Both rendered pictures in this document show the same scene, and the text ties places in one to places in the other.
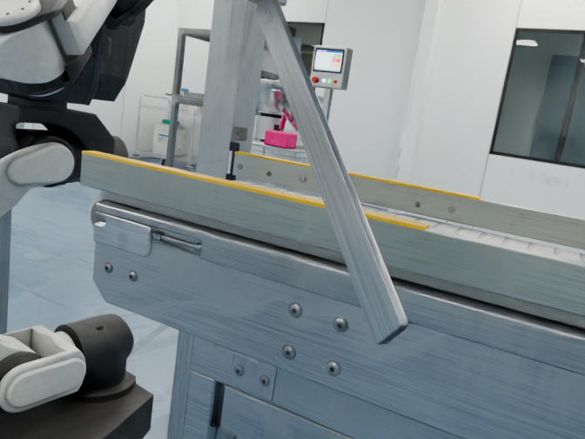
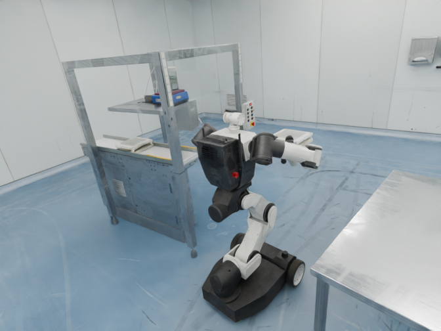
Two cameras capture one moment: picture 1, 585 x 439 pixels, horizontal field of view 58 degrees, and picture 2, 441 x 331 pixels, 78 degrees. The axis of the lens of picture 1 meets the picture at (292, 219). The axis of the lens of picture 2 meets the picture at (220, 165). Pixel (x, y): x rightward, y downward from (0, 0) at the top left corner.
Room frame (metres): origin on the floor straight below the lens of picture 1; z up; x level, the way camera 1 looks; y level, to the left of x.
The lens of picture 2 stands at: (2.63, 0.76, 1.68)
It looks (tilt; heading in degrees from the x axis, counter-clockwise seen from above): 24 degrees down; 190
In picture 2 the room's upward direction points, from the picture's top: 6 degrees counter-clockwise
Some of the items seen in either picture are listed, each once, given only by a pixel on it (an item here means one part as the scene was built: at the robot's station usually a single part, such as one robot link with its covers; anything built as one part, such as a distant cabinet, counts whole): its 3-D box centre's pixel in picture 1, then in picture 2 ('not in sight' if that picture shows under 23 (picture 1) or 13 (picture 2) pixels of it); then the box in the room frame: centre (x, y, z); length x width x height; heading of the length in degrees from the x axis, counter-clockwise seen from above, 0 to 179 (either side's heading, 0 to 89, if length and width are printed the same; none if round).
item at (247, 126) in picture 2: not in sight; (248, 115); (-0.08, 0.62, 1.00); 0.17 x 0.06 x 0.26; 154
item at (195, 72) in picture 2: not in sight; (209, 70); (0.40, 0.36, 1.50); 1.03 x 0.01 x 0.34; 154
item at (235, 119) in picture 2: not in sight; (233, 120); (1.14, 0.60, 1.28); 0.10 x 0.07 x 0.09; 55
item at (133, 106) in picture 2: not in sight; (151, 106); (0.53, -0.12, 1.28); 0.62 x 0.38 x 0.04; 64
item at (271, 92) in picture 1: (280, 113); not in sight; (3.42, 0.17, 0.95); 0.49 x 0.36 x 0.37; 59
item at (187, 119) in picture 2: not in sight; (183, 116); (0.49, 0.12, 1.17); 0.22 x 0.11 x 0.20; 64
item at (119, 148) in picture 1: (64, 145); (230, 199); (1.22, 0.54, 0.82); 0.28 x 0.13 x 0.18; 145
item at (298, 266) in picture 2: not in sight; (296, 272); (1.09, 0.96, 0.10); 0.20 x 0.05 x 0.20; 145
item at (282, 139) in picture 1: (280, 139); not in sight; (3.10, 0.13, 0.80); 0.16 x 0.12 x 0.09; 59
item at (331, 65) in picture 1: (325, 98); not in sight; (3.36, -0.09, 1.07); 0.23 x 0.10 x 0.62; 59
